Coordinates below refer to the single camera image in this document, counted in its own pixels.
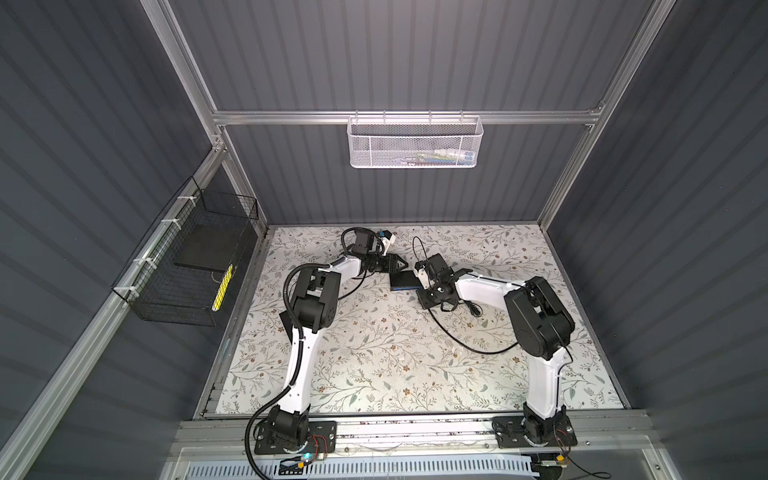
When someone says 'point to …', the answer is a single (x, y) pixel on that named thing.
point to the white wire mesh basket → (415, 141)
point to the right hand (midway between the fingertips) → (425, 299)
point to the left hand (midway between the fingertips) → (403, 264)
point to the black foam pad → (212, 246)
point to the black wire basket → (160, 291)
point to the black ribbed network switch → (405, 280)
